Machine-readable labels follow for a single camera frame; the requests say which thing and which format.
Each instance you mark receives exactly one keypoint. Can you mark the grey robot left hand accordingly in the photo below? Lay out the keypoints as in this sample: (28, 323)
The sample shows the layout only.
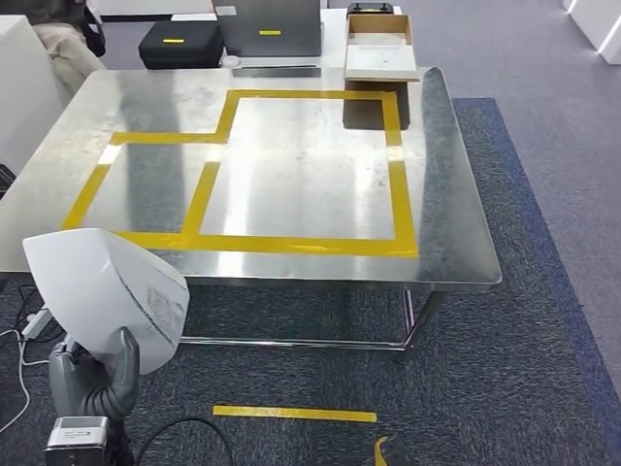
(72, 386)

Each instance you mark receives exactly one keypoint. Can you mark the white plastic body part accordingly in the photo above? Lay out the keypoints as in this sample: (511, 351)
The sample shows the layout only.
(82, 289)

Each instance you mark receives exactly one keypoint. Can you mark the steel workbench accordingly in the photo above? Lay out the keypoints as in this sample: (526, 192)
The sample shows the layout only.
(300, 167)

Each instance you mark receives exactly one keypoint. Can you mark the yellow workbench tape outline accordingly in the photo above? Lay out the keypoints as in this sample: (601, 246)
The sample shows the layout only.
(402, 193)

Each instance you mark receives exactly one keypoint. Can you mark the white power strip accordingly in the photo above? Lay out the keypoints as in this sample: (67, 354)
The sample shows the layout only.
(36, 323)

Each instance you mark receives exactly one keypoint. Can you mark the straight yellow floor tape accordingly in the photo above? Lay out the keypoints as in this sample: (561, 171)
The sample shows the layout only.
(291, 413)

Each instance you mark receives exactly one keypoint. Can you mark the person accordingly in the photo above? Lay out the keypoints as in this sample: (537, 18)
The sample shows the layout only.
(68, 58)

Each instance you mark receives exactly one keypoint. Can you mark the black carrying case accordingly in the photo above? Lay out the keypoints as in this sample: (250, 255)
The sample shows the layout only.
(179, 54)

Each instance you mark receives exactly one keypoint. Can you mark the small white round object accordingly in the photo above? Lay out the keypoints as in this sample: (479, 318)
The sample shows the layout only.
(231, 62)

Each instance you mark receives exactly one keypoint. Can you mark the bent yellow floor tape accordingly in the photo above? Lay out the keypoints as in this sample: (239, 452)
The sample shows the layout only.
(379, 453)

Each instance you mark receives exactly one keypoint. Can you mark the grey laptop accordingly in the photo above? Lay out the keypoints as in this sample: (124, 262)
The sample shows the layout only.
(266, 19)

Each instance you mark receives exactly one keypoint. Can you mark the cardboard box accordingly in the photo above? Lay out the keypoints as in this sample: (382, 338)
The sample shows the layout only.
(381, 61)

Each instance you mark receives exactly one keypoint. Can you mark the black device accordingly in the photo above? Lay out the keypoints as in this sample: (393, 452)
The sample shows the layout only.
(368, 9)

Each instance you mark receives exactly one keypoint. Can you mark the white platform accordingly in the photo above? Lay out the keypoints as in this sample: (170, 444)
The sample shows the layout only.
(601, 26)

